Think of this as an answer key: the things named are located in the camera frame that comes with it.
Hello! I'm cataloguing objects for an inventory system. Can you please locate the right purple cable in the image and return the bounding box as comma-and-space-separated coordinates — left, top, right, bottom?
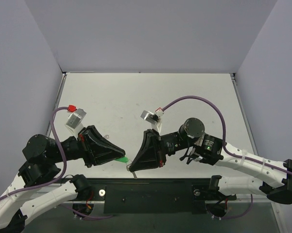
160, 96, 292, 180

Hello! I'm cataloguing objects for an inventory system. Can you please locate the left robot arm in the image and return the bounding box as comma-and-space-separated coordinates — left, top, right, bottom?
0, 126, 125, 233

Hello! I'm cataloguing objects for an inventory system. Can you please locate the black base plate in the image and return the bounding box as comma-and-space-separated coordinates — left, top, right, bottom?
58, 178, 246, 216

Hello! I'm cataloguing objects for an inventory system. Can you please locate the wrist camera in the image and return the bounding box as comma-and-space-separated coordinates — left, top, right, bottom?
140, 108, 164, 134
65, 108, 86, 138

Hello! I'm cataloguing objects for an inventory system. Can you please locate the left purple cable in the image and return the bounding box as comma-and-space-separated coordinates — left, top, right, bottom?
0, 105, 69, 204

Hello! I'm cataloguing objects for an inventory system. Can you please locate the green key tag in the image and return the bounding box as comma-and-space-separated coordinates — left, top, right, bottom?
116, 157, 129, 163

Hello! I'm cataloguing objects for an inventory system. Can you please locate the purple cable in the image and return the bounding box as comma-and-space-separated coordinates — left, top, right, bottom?
160, 96, 292, 180
0, 105, 69, 204

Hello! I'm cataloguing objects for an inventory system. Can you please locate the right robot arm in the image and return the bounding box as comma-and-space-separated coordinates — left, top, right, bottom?
128, 117, 292, 204

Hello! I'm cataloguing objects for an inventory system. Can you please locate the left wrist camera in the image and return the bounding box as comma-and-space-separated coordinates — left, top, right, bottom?
65, 108, 86, 138

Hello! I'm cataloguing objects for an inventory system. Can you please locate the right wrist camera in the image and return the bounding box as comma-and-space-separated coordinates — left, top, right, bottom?
140, 108, 164, 134

